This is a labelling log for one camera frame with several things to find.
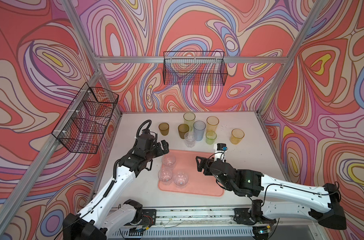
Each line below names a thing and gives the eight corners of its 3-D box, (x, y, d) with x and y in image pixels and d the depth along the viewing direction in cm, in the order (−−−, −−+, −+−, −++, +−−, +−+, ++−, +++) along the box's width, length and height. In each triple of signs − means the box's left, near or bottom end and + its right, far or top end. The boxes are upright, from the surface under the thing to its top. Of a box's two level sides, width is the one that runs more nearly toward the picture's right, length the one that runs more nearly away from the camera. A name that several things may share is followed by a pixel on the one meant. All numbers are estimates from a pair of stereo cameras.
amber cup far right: (229, 144, 103) (232, 137, 96) (227, 135, 107) (230, 128, 101) (241, 144, 103) (245, 137, 96) (238, 135, 107) (242, 128, 101)
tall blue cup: (193, 140, 105) (194, 129, 94) (193, 131, 110) (194, 120, 99) (204, 140, 105) (206, 129, 94) (203, 131, 110) (205, 120, 99)
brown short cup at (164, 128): (159, 135, 108) (158, 128, 102) (160, 128, 111) (159, 122, 105) (168, 135, 108) (168, 128, 102) (169, 128, 111) (168, 122, 106)
